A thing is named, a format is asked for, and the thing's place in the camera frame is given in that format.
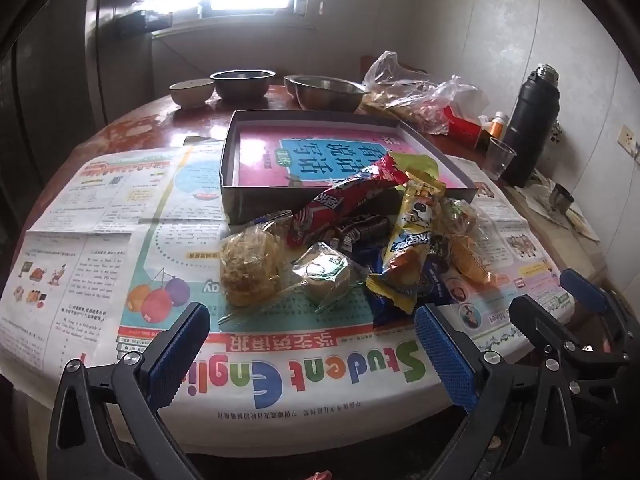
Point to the clear plastic cup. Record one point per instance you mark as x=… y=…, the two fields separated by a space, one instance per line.
x=500 y=160

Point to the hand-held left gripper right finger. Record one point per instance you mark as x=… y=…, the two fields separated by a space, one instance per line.
x=445 y=355

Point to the green yellow snack packet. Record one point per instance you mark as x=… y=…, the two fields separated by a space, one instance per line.
x=420 y=164

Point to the blue cookie packet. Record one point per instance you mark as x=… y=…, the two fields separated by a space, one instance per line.
x=439 y=282
x=385 y=310

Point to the wall socket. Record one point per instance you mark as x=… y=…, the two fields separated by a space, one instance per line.
x=629 y=141

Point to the clear plastic bag with food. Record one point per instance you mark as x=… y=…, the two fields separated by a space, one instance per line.
x=400 y=95

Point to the large steel bowl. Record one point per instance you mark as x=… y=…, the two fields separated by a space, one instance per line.
x=327 y=97

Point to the orange snack clear wrapper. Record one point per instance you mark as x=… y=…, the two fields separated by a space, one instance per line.
x=470 y=260
x=460 y=217

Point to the red tissue box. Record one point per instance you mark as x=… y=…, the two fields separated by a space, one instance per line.
x=465 y=130

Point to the red snack packet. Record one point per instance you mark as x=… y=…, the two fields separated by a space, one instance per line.
x=340 y=200

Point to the dark refrigerator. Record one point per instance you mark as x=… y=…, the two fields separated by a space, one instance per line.
x=60 y=60

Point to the crumpled white paper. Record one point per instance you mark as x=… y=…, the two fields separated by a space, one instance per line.
x=540 y=205

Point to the small metal cup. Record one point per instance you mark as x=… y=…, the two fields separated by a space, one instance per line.
x=562 y=202

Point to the large round pastry clear wrapper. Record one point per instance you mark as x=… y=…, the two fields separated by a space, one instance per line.
x=250 y=265

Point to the small steel bowl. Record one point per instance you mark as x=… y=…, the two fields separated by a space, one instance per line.
x=242 y=87

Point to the black thermos bottle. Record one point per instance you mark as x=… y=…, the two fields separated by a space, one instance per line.
x=530 y=125

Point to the dark chocolate bar packet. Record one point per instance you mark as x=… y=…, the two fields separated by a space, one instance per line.
x=360 y=230

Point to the grey cardboard box pink print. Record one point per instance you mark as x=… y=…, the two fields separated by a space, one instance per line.
x=260 y=160

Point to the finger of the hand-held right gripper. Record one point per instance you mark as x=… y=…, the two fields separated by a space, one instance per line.
x=530 y=317
x=582 y=287

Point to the small pastry green label wrapper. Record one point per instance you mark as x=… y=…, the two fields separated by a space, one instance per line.
x=322 y=275

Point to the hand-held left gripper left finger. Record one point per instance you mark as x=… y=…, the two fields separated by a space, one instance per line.
x=180 y=345

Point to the small ceramic bowl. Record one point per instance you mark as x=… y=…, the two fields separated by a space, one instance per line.
x=191 y=94

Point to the printed newspaper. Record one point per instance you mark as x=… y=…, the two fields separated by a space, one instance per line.
x=300 y=375

